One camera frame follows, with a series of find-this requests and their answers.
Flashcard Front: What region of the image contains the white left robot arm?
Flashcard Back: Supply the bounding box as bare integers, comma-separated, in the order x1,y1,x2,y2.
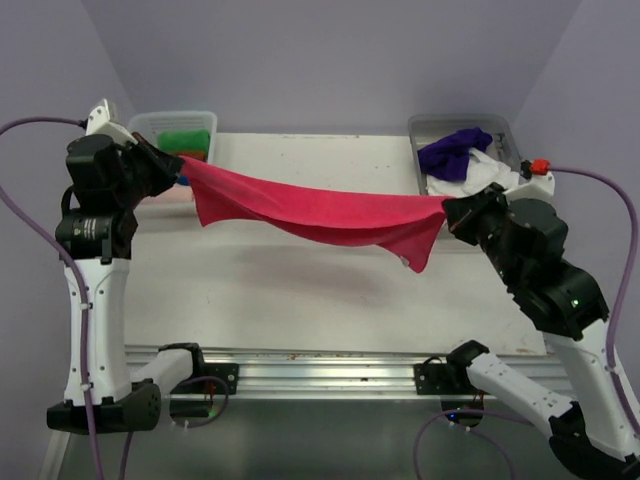
47,133,208,435

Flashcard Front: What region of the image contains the pink red towel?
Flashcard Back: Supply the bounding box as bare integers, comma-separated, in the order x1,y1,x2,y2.
182,157,445,273

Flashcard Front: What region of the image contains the orange rolled towel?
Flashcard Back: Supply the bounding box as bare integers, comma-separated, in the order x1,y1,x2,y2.
176,150,208,159

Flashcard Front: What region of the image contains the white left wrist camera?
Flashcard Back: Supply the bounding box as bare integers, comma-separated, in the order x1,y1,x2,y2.
85,99,136,146

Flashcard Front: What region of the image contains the green rolled towel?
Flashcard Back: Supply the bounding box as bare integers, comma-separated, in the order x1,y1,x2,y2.
157,129,211,152

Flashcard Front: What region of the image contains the purple towel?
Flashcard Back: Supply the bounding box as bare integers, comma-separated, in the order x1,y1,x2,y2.
417,127,493,183

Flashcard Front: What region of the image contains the white towel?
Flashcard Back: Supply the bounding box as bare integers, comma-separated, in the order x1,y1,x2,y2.
426,148,520,198

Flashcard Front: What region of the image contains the light pink rolled towel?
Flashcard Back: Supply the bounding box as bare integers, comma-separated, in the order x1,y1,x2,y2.
145,184,194,204

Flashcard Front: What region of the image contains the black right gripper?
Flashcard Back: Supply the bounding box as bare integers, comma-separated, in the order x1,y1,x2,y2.
443,181,523,286

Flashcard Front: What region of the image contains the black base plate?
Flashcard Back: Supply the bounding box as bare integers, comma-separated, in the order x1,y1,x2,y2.
171,362,240,395
413,356,477,396

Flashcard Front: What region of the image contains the clear plastic bin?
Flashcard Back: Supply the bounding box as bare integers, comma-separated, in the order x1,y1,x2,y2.
408,114,522,195

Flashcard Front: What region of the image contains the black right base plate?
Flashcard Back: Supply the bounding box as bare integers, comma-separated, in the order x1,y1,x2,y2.
413,356,477,396

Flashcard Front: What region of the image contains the aluminium mounting rail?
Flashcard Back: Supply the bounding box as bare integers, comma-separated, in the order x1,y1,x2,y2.
124,349,576,399

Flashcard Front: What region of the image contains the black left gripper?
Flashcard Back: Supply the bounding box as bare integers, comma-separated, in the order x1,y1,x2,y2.
112,131,183,208

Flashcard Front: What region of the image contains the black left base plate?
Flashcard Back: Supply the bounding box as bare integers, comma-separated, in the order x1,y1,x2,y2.
171,362,240,395

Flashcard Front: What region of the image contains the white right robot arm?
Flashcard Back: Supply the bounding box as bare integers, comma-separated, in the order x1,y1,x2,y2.
443,183,639,479

